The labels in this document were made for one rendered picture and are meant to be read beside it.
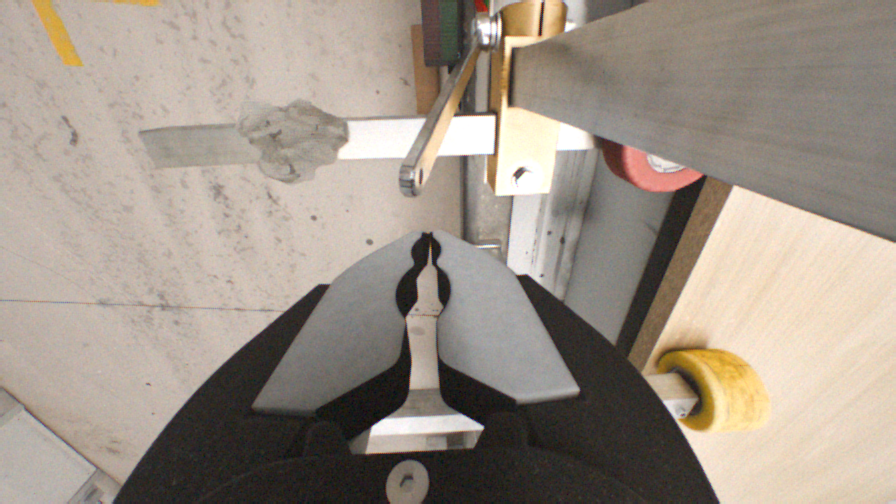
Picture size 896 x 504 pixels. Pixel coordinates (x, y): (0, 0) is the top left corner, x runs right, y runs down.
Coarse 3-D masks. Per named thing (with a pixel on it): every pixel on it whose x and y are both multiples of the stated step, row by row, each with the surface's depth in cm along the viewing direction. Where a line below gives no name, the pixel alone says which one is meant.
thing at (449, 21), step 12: (444, 0) 31; (456, 0) 31; (444, 12) 32; (456, 12) 32; (444, 24) 32; (456, 24) 32; (444, 36) 33; (456, 36) 33; (444, 48) 34; (456, 48) 34; (444, 60) 34
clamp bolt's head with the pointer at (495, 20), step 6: (474, 0) 29; (480, 0) 26; (480, 6) 26; (498, 12) 20; (474, 18) 21; (492, 18) 20; (498, 18) 20; (474, 24) 21; (492, 24) 20; (498, 24) 20; (474, 30) 21; (492, 30) 21; (498, 30) 20; (492, 36) 21; (498, 36) 21; (492, 42) 21; (498, 42) 21; (492, 48) 22
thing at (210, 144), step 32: (160, 128) 24; (192, 128) 23; (224, 128) 23; (352, 128) 23; (384, 128) 23; (416, 128) 23; (448, 128) 23; (480, 128) 23; (576, 128) 24; (160, 160) 24; (192, 160) 24; (224, 160) 24; (256, 160) 24
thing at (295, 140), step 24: (240, 120) 22; (264, 120) 22; (288, 120) 22; (312, 120) 22; (336, 120) 22; (264, 144) 23; (288, 144) 22; (312, 144) 22; (336, 144) 24; (264, 168) 24; (288, 168) 23; (312, 168) 24
